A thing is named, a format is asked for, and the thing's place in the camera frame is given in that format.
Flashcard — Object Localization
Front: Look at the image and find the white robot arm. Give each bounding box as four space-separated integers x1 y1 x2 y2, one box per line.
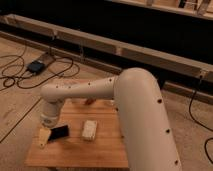
40 68 182 171

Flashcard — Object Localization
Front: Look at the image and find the wooden table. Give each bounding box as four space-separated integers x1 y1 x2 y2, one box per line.
25 99 128 169

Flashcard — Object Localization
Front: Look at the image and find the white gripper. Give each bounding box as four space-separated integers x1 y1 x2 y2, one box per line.
40 102 63 128

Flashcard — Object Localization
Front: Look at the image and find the wooden frame rail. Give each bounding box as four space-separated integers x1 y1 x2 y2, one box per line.
0 14 213 82

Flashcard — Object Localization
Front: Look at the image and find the small red-brown object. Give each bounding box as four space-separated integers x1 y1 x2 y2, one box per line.
85 99 95 105

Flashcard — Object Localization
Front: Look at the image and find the white sponge block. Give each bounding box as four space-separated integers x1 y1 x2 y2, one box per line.
82 120 97 141

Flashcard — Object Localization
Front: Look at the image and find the black floor cable left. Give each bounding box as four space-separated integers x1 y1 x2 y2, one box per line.
0 44 81 90

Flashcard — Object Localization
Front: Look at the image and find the black rectangular box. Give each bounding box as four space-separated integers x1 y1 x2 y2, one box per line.
49 125 69 141

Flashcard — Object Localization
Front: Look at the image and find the blue power adapter box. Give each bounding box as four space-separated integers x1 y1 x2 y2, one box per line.
27 61 45 74

